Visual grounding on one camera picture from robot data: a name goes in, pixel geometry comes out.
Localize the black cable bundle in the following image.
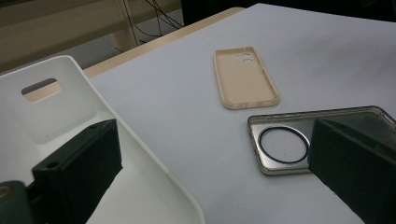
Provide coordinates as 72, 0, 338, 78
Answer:
122, 0, 185, 52

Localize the white plastic bin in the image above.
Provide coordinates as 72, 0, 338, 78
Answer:
0, 55, 206, 224

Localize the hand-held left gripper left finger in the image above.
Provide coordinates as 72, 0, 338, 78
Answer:
31, 119, 123, 224

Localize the black curtain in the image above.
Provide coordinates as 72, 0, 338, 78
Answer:
181, 0, 396, 23

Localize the white table sheet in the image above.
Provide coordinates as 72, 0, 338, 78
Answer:
90, 3, 396, 224

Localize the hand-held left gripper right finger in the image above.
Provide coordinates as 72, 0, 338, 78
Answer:
307, 117, 396, 224

